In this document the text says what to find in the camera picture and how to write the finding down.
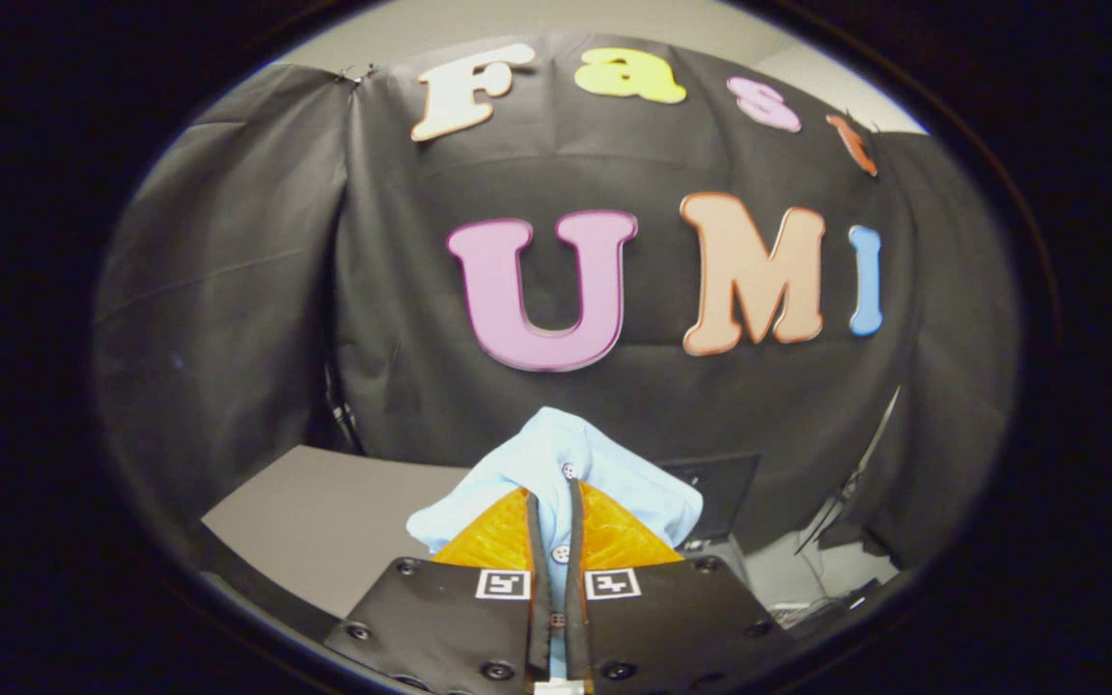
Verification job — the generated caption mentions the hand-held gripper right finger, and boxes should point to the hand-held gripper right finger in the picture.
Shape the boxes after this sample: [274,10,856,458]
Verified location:
[566,480,793,695]

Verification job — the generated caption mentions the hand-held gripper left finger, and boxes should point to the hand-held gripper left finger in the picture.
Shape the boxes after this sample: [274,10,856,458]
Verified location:
[324,487,557,695]

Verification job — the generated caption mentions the dark washing machine lid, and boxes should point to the dark washing machine lid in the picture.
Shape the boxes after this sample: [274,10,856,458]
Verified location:
[660,452,762,543]

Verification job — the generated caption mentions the light blue shirt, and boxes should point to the light blue shirt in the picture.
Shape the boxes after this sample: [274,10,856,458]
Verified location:
[406,406,705,677]

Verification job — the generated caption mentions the small cabinet with white door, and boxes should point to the small cabinet with white door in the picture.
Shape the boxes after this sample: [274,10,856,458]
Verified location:
[194,444,470,638]

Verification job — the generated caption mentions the thin metal stand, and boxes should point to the thin metal stand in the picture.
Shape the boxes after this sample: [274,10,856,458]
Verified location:
[795,386,904,559]

